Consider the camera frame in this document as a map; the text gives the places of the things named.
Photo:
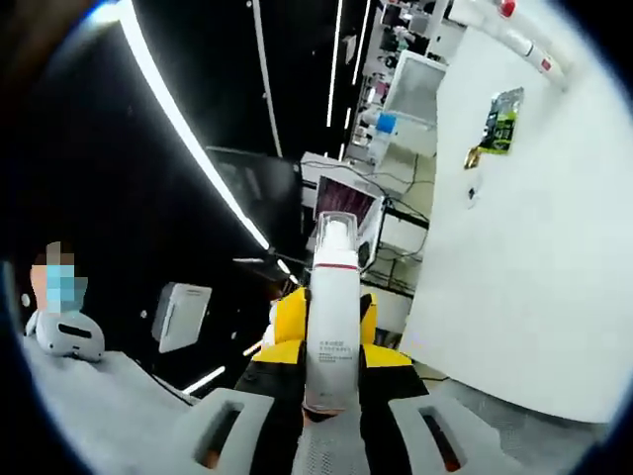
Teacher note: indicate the gold foil skincare packet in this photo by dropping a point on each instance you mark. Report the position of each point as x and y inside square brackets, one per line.
[473, 157]

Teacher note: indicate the white ceiling air conditioner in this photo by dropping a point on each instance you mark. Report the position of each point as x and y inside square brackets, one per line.
[180, 316]

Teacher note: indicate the green black skincare packet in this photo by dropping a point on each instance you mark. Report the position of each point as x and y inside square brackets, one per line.
[504, 128]

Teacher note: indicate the white grey chest device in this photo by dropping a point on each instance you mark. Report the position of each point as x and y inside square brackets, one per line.
[64, 341]

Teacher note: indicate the blue bin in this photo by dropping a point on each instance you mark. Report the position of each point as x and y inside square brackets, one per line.
[387, 123]

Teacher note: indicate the white framed partition screen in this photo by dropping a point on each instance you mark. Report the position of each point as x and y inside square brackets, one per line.
[413, 89]

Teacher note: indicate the small white skincare tube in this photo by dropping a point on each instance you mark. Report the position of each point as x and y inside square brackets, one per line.
[549, 69]

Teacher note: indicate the white skincare bottle red collar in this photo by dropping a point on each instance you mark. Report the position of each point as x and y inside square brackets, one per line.
[504, 6]

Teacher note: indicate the dark hanging banner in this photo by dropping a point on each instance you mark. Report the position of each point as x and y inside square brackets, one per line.
[257, 193]

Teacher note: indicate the computer monitor red screen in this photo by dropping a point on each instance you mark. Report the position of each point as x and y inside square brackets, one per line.
[346, 203]

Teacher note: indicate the person's grey shirt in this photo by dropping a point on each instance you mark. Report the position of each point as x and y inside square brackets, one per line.
[99, 420]

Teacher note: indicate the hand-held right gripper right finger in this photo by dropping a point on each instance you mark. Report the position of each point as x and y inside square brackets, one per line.
[390, 391]

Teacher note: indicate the long ceiling light strip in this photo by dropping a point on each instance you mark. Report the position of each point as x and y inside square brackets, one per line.
[163, 99]

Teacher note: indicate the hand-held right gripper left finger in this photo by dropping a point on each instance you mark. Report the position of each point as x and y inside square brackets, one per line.
[272, 406]

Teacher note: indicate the white skincare bottle red label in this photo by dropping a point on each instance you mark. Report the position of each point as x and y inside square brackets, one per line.
[331, 321]

